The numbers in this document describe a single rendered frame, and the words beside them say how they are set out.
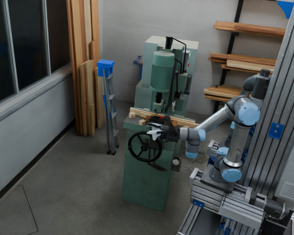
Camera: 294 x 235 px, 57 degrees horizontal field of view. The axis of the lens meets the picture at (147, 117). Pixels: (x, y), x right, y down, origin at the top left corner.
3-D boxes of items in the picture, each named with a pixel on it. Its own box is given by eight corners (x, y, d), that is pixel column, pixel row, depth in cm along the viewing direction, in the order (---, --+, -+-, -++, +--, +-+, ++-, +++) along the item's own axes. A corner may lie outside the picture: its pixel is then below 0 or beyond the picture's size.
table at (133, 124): (118, 132, 232) (118, 126, 229) (129, 117, 258) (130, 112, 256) (188, 148, 220) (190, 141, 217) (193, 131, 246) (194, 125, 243)
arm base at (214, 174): (232, 174, 197) (235, 163, 193) (227, 186, 185) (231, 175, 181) (212, 167, 203) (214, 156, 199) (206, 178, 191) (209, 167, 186)
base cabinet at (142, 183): (121, 200, 277) (124, 141, 245) (137, 167, 327) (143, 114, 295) (163, 212, 268) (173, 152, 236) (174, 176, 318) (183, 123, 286)
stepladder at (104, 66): (103, 154, 346) (94, 63, 295) (109, 144, 369) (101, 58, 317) (115, 155, 344) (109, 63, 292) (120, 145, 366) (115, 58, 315)
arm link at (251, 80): (245, 82, 201) (231, 109, 247) (261, 85, 200) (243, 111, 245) (247, 69, 205) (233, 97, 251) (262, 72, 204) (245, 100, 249)
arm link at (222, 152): (228, 161, 195) (233, 145, 189) (234, 172, 183) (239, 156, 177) (212, 159, 195) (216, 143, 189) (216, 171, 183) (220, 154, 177)
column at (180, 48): (148, 118, 269) (156, 45, 237) (153, 109, 288) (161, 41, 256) (170, 123, 264) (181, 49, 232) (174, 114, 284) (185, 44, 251)
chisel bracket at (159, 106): (151, 112, 239) (152, 104, 235) (155, 106, 251) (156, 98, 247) (159, 114, 237) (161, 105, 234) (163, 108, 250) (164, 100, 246)
